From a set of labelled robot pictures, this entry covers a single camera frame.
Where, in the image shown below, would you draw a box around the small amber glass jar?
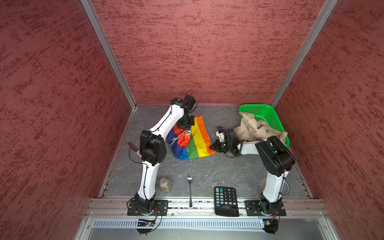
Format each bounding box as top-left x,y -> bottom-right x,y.
159,178 -> 172,193

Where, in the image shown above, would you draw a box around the circuit board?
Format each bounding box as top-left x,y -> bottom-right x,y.
263,219 -> 279,235
137,219 -> 157,228

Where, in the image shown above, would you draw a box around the metal spoon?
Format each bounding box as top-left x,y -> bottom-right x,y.
187,175 -> 193,208

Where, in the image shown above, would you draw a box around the rainbow striped shorts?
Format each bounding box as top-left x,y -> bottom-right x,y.
166,116 -> 216,160

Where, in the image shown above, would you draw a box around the aluminium corner post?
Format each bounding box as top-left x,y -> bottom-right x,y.
270,0 -> 338,108
81,0 -> 137,111

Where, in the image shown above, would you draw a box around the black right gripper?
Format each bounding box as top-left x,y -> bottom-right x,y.
209,139 -> 232,153

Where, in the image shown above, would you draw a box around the aluminium corner post right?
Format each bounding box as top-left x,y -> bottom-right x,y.
270,0 -> 338,108

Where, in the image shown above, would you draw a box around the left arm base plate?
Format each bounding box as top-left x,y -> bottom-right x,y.
127,200 -> 169,217

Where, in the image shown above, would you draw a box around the beige shorts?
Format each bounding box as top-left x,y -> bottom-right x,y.
234,112 -> 288,144

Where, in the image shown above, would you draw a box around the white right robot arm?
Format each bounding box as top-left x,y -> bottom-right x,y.
210,127 -> 296,217

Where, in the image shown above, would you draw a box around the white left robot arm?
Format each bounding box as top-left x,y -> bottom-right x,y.
134,95 -> 196,215

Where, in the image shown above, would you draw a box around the left circuit board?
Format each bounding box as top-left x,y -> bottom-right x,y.
137,219 -> 157,228

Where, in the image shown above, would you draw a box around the aluminium front rail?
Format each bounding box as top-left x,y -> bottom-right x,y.
85,197 -> 330,219

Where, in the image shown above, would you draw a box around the aluminium corner post left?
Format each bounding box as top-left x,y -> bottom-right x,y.
81,0 -> 137,111

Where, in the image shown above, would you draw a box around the green plastic basket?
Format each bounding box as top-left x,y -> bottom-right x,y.
239,104 -> 285,132

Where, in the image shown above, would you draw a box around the pink cat paw scoop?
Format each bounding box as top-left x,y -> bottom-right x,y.
127,142 -> 142,158

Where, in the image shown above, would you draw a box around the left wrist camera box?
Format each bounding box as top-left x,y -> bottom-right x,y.
184,95 -> 196,111

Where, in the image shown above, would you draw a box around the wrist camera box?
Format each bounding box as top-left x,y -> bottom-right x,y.
184,95 -> 196,111
216,131 -> 226,143

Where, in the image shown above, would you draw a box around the black calculator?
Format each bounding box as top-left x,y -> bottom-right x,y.
214,187 -> 240,217

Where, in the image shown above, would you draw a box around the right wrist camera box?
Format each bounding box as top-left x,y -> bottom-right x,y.
216,131 -> 226,143

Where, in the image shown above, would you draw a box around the right circuit board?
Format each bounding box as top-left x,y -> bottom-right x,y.
263,219 -> 279,235

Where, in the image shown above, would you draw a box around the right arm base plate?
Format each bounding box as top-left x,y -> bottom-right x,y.
245,200 -> 287,218

